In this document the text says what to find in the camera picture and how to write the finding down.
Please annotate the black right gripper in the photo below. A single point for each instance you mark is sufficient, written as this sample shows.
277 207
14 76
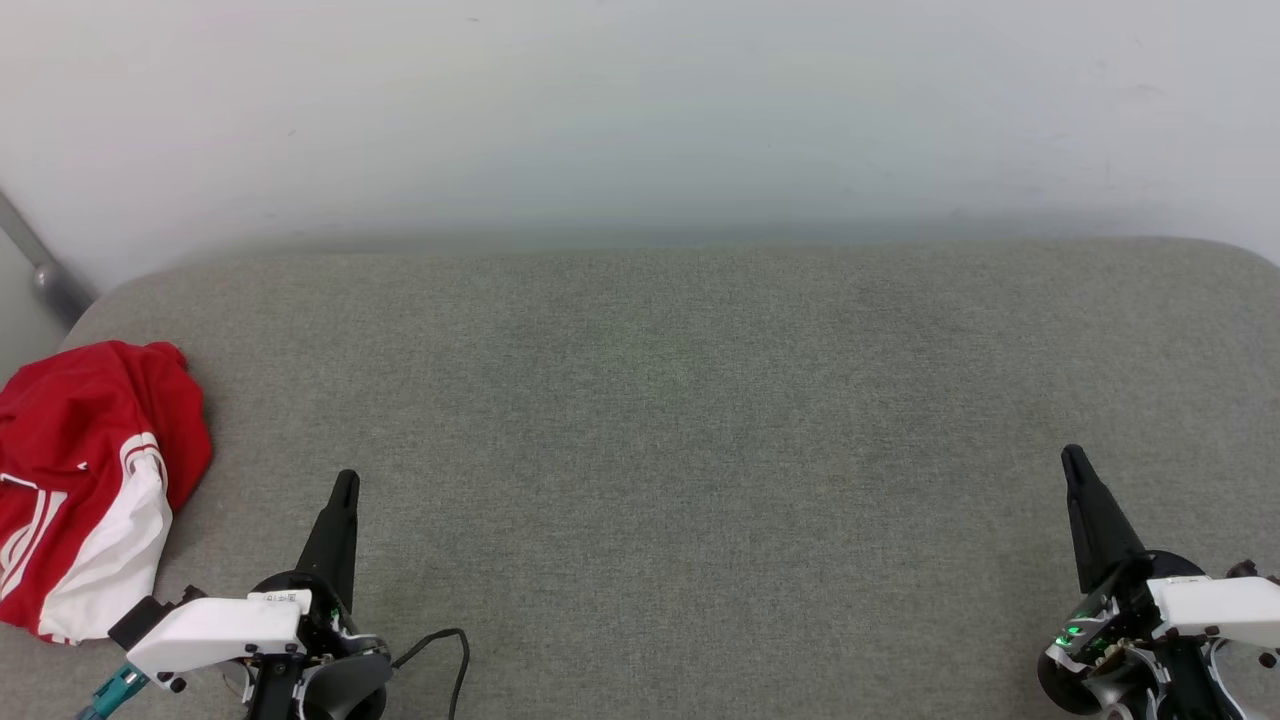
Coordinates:
1110 620

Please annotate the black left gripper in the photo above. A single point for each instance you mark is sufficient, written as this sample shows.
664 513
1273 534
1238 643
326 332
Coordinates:
325 625

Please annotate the red white basketball jersey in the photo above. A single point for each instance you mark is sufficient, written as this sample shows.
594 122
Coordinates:
85 440

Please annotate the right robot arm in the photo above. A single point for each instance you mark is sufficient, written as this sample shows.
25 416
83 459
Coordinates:
1065 690

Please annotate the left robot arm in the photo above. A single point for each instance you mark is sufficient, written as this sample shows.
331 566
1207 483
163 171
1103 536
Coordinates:
350 685

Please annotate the grey metal pole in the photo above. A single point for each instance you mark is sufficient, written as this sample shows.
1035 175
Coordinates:
45 275

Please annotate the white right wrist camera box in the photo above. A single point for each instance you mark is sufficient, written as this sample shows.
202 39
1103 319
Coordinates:
1225 608

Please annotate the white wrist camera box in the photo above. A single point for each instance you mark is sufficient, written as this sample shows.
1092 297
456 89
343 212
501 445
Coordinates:
215 630
1225 608

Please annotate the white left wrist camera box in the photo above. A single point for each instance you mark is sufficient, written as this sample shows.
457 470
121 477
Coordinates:
215 630

